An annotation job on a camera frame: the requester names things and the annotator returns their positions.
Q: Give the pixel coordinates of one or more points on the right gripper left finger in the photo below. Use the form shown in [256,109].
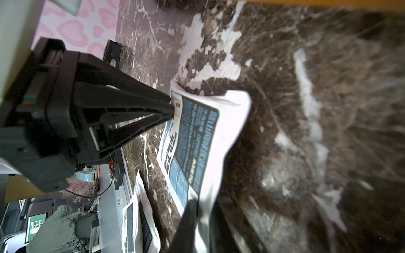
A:
[184,238]

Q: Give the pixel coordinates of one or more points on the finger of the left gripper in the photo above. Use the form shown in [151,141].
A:
[103,138]
[101,87]

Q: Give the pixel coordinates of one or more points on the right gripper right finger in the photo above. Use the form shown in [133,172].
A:
[221,238]

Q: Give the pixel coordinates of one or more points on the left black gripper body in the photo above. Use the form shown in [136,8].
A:
[46,129]

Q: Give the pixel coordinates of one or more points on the blue-grey label coffee bag front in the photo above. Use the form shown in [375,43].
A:
[139,231]

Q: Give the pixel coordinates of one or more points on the blue-grey label coffee bag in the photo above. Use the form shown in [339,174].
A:
[139,231]
[192,152]

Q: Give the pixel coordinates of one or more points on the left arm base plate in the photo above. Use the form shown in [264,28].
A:
[116,170]

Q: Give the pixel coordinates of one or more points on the aluminium front rail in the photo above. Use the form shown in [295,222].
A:
[116,195]

